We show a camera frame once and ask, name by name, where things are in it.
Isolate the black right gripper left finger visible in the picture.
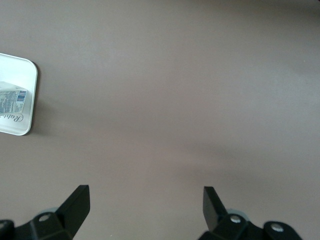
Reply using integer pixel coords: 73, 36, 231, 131
14, 184, 91, 240

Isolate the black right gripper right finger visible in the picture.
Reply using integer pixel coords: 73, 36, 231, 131
198, 186, 266, 240

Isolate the white rabbit print tray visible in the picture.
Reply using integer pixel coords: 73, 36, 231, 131
0, 52, 38, 137

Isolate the blue milk carton green cap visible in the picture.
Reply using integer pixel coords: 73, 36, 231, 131
0, 81, 28, 115

